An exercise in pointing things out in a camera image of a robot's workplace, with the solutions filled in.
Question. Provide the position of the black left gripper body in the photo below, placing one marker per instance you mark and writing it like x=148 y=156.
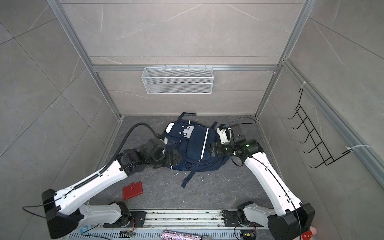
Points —
x=164 y=159

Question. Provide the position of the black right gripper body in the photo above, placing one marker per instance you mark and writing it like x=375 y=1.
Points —
x=225 y=149

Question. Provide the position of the navy blue student backpack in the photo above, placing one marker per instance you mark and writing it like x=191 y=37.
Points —
x=193 y=140

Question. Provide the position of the red wallet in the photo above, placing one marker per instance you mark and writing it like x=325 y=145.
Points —
x=132 y=190

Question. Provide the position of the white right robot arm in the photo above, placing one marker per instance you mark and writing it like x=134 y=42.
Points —
x=289 y=218

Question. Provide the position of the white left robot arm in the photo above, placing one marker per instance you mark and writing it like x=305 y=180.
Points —
x=66 y=209

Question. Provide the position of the purple glitter microphone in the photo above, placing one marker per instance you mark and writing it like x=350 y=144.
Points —
x=172 y=235

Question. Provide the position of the pink plush toy red heart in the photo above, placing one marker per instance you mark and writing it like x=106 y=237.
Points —
x=309 y=234

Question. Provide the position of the white wire mesh basket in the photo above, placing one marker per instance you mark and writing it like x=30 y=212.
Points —
x=178 y=80

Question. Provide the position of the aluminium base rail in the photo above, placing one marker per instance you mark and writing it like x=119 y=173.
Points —
x=150 y=224

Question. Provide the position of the black wall hook rack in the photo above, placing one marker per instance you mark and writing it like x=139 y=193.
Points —
x=313 y=136

